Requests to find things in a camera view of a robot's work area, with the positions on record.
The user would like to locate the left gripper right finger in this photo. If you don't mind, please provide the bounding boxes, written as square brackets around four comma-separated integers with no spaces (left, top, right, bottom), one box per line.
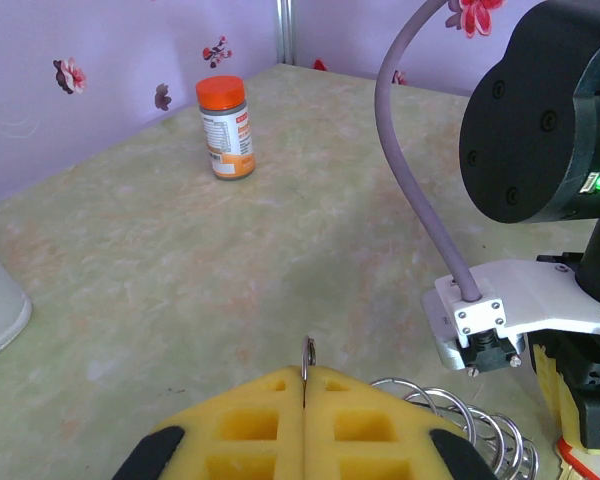
[303,365,499,480]

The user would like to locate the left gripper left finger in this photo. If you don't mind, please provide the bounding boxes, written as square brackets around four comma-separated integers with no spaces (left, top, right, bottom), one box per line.
[112,365,306,480]

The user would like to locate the black keyring with metal rings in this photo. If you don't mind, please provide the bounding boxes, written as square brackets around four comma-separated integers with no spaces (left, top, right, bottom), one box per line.
[299,334,541,480]

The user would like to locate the white medicine storage box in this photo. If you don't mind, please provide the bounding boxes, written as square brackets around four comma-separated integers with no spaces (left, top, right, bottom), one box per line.
[0,239,34,369]

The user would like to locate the orange capped pill bottle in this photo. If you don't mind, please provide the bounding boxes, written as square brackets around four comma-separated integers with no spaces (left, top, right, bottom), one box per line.
[194,74,257,182]

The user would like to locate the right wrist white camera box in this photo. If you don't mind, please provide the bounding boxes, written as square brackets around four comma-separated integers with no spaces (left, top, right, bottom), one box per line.
[421,259,600,374]

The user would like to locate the aluminium frame post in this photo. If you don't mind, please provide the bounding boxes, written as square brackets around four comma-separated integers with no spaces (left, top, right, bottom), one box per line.
[275,0,297,67]

